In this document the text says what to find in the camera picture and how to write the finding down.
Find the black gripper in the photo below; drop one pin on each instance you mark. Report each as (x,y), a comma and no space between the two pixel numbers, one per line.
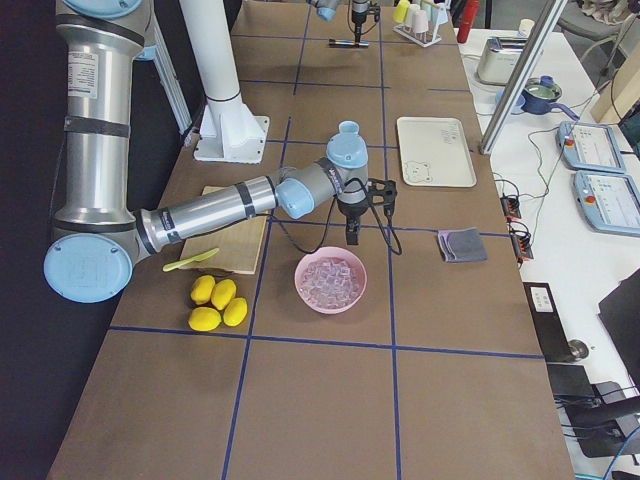
(350,210)
(358,10)

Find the steel muddler with black tip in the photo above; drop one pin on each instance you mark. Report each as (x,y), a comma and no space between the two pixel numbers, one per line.
(339,43)

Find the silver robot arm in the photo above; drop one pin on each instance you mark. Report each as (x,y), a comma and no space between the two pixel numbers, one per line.
(97,241)
(327,9)

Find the yellow cup on rack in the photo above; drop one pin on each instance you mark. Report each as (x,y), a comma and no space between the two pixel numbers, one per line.
(401,11)

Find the pink bowl of ice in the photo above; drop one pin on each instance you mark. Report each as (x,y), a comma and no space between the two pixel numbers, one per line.
(331,280)

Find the pink cup on rack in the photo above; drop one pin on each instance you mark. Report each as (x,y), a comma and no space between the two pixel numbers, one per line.
(419,22)

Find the purple folded cloth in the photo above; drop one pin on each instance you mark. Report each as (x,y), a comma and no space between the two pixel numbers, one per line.
(443,245)

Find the bamboo cutting board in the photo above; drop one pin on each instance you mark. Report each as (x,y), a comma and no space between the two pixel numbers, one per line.
(235,245)

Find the grey folded cloth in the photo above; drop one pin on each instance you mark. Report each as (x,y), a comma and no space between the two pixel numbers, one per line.
(466,246)

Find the cream bear serving tray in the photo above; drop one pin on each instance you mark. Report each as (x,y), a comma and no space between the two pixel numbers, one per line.
(434,152)

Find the red bottle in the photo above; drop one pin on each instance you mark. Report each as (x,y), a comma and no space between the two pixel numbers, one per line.
(468,16)

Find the whole lemon middle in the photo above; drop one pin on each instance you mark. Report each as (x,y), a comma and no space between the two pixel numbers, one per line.
(235,312)

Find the whole lemon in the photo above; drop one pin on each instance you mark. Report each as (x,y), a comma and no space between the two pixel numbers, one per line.
(202,288)
(223,293)
(235,312)
(204,319)

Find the yellow plastic knife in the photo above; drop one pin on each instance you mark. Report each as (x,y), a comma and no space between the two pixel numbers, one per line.
(190,260)

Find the whole lemon top right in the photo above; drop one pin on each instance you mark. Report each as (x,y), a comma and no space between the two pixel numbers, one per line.
(223,293)

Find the cream toaster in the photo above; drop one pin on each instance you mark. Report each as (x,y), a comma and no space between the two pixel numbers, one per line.
(498,59)

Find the whole lemon top left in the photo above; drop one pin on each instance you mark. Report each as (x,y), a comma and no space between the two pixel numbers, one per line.
(202,288)

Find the whole lemon bottom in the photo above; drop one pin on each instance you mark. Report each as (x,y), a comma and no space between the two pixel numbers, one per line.
(204,319)

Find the dark blue saucepan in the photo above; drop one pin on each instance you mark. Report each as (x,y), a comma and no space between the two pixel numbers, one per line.
(542,95)

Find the far teach pendant tablet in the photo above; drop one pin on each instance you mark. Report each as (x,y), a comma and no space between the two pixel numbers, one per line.
(592,147)

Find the teach pendant tablet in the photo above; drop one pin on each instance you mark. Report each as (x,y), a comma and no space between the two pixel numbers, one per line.
(592,147)
(609,201)

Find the near teach pendant tablet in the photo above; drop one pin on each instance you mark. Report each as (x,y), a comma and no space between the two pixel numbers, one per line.
(609,201)

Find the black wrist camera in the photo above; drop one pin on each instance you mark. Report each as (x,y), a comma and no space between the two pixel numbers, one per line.
(382,193)

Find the white wire cup rack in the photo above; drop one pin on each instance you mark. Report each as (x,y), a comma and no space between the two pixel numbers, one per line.
(438,14)

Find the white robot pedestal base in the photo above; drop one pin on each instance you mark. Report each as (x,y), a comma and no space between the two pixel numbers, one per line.
(229,132)

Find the aluminium frame post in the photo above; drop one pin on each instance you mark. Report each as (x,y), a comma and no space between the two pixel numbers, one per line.
(541,30)

